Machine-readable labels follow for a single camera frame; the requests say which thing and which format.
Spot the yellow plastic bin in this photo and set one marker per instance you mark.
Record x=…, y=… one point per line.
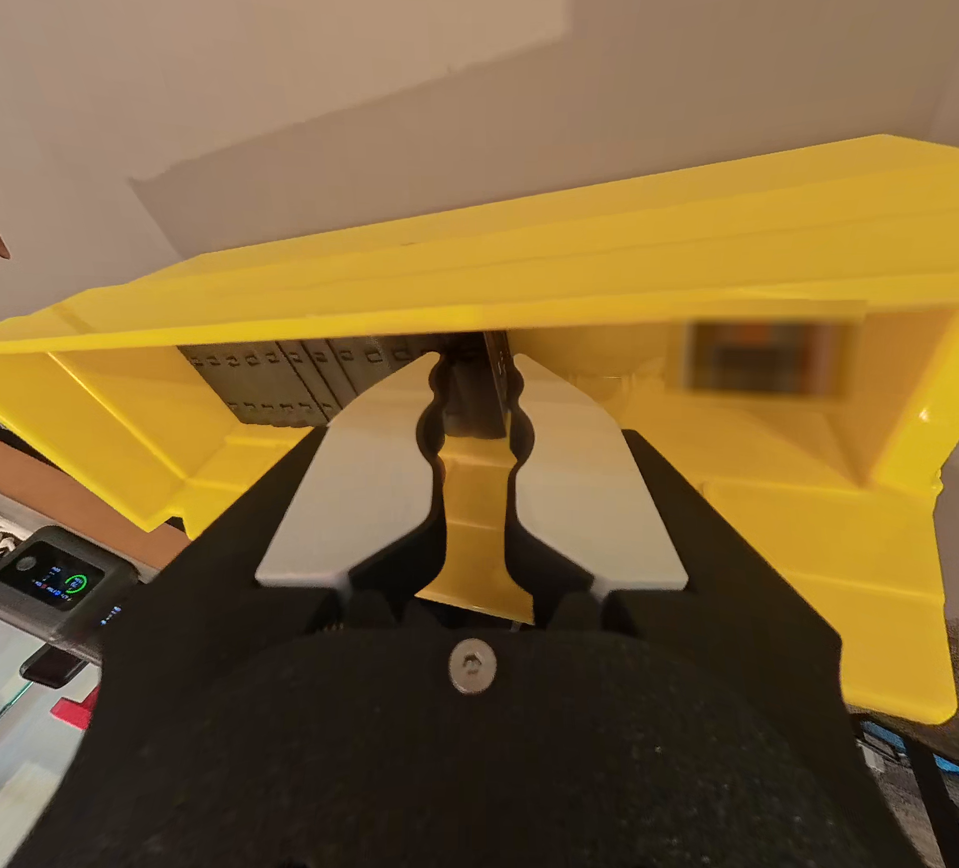
x=600, y=239

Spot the black battery charger case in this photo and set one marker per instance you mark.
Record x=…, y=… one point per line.
x=60, y=576

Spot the row of black batteries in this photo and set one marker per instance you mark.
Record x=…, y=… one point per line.
x=300, y=377

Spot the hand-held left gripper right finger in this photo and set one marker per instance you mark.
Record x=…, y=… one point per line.
x=607, y=501

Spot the black camera battery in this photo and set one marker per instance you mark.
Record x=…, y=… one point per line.
x=480, y=389

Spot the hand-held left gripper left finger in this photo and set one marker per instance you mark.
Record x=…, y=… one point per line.
x=337, y=501

